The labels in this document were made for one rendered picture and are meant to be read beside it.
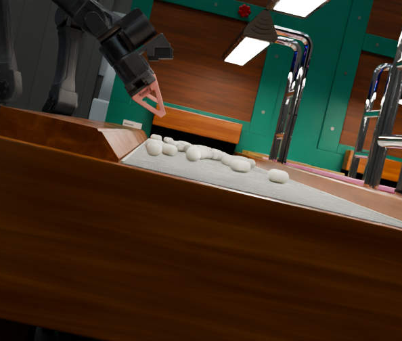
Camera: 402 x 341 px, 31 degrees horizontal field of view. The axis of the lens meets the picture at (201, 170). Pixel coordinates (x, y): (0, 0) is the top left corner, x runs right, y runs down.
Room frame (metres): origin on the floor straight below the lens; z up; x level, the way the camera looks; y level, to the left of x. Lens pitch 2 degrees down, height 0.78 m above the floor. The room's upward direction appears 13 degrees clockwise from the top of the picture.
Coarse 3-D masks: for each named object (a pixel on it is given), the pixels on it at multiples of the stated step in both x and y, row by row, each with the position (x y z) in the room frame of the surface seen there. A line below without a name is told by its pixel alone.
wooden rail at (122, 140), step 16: (0, 112) 0.64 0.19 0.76; (16, 112) 0.65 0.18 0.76; (32, 112) 0.69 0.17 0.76; (0, 128) 0.64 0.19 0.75; (16, 128) 0.65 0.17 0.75; (32, 128) 0.65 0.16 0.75; (48, 128) 0.65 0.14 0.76; (64, 128) 0.65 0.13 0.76; (80, 128) 0.65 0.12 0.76; (96, 128) 0.65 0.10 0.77; (112, 128) 0.93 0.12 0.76; (128, 128) 1.57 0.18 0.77; (48, 144) 0.65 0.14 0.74; (64, 144) 0.65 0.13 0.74; (80, 144) 0.65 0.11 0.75; (96, 144) 0.65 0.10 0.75; (112, 144) 0.69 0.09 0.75; (128, 144) 0.96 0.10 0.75; (112, 160) 0.65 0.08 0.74
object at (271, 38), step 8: (256, 16) 1.70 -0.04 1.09; (264, 16) 1.69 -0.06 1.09; (248, 24) 1.69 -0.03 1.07; (256, 24) 1.69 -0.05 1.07; (264, 24) 1.69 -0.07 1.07; (272, 24) 1.70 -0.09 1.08; (240, 32) 1.85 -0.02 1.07; (248, 32) 1.69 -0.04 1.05; (256, 32) 1.69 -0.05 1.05; (264, 32) 1.70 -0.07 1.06; (272, 32) 1.70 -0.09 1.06; (240, 40) 1.79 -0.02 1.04; (256, 40) 1.72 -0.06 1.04; (264, 40) 1.70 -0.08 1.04; (272, 40) 1.70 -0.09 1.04; (232, 48) 1.97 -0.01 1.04; (264, 48) 1.83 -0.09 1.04; (224, 56) 2.20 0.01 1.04; (240, 64) 2.29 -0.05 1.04
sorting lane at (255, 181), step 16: (144, 144) 1.50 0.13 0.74; (128, 160) 0.71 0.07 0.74; (144, 160) 0.78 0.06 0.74; (160, 160) 0.88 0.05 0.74; (176, 160) 1.01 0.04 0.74; (208, 160) 1.41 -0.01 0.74; (192, 176) 0.70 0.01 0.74; (208, 176) 0.77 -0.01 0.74; (224, 176) 0.87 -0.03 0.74; (240, 176) 0.99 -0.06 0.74; (256, 176) 1.15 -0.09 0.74; (256, 192) 0.68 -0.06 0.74; (272, 192) 0.75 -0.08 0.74; (288, 192) 0.84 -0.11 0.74; (304, 192) 0.95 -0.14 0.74; (320, 192) 1.09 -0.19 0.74; (320, 208) 0.67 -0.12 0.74; (336, 208) 0.72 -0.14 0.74; (352, 208) 0.80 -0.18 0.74; (368, 208) 0.87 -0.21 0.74; (400, 224) 0.71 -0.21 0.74
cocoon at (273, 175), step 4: (268, 172) 1.06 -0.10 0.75; (272, 172) 1.05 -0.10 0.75; (276, 172) 1.05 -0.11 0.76; (280, 172) 1.06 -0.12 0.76; (284, 172) 1.06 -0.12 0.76; (268, 176) 1.06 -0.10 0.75; (272, 176) 1.05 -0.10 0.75; (276, 176) 1.05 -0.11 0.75; (280, 176) 1.05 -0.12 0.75; (284, 176) 1.06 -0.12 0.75; (288, 176) 1.06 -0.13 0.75; (272, 180) 1.06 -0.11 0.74; (276, 180) 1.05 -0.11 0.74; (280, 180) 1.06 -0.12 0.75; (284, 180) 1.06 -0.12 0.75
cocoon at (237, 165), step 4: (232, 160) 1.13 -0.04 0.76; (236, 160) 1.12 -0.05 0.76; (240, 160) 1.12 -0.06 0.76; (244, 160) 1.13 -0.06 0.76; (232, 164) 1.12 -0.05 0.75; (236, 164) 1.12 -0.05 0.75; (240, 164) 1.12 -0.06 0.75; (244, 164) 1.12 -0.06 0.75; (248, 164) 1.13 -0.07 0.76; (232, 168) 1.12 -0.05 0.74; (236, 168) 1.12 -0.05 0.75; (240, 168) 1.12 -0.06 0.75; (244, 168) 1.13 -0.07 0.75; (248, 168) 1.13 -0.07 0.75; (240, 172) 1.13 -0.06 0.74; (244, 172) 1.13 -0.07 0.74
